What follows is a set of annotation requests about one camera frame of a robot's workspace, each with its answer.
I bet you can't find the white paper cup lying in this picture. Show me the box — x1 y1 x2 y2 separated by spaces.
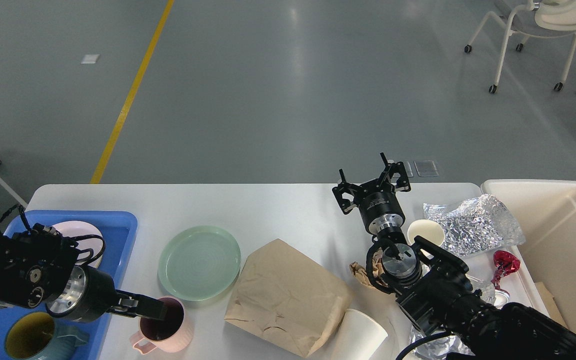
329 309 388 360

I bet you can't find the foil tray container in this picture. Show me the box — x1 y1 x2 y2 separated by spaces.
413 275 511 360

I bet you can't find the crumpled brown paper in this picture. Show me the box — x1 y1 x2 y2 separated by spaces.
349 249 387 290

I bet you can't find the pink mug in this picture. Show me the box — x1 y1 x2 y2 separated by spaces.
129 296 194 354

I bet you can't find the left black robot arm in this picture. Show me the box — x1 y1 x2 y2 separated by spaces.
0 204 168 323

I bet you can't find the green plate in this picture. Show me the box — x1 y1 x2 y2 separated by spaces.
157 225 242 302

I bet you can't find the white paper cup upright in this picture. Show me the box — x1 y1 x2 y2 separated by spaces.
406 219 446 248

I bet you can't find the white office chair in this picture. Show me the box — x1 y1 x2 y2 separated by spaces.
464 0 576 94

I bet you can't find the pink plate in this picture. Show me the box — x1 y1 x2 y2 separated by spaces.
48 220 105 268

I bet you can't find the brown paper bag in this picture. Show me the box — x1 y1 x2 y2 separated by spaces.
224 239 354 358

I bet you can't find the crumpled aluminium foil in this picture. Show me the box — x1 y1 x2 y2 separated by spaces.
423 193 527 258

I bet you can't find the teal mug yellow inside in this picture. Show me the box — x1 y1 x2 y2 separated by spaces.
4 312 90 360

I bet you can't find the floor socket plate right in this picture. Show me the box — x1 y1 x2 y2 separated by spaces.
414 160 441 177

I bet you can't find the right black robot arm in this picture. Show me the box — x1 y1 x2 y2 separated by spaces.
332 153 576 360

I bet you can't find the floor socket plate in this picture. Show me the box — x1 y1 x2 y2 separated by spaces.
392 161 414 178
414 160 441 177

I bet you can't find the red foil wrapper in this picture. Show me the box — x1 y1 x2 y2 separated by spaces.
491 250 521 291

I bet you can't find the beige plastic bin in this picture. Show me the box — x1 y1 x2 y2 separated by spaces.
480 179 576 356

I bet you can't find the blue plastic tray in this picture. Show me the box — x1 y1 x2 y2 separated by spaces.
0 210 138 360

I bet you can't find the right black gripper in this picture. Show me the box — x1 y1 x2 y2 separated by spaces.
332 152 412 236

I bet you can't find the cardboard piece in bin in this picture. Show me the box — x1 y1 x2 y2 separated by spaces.
534 282 569 329

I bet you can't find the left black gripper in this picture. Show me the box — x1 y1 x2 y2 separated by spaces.
45 265 167 323

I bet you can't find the floor socket plate left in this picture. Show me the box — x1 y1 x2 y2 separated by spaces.
392 161 414 178

